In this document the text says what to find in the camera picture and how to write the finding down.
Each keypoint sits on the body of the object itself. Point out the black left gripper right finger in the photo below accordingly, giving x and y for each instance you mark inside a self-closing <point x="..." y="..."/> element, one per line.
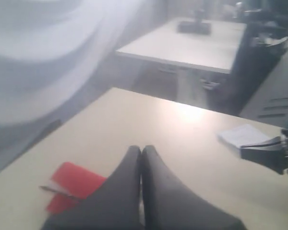
<point x="171" y="205"/>

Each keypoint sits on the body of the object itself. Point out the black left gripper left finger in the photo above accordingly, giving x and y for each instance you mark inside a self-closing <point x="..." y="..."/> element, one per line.
<point x="113" y="206"/>

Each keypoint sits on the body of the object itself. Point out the red white flag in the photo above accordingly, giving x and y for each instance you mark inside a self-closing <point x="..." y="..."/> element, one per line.
<point x="71" y="184"/>

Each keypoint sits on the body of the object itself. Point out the white paper notepad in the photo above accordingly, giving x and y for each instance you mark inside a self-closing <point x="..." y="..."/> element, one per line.
<point x="243" y="135"/>

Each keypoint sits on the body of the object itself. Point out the grey metal cabinet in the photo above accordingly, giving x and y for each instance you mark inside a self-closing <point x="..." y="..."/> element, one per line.
<point x="269" y="104"/>

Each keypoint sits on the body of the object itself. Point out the white backdrop cloth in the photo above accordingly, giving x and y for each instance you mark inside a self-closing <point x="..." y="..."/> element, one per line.
<point x="49" y="49"/>

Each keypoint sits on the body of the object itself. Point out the white neighbouring table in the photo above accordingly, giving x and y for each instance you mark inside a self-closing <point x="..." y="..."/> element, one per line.
<point x="215" y="52"/>

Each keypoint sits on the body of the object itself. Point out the black device on far table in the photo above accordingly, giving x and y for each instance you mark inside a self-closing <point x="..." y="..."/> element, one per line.
<point x="196" y="26"/>

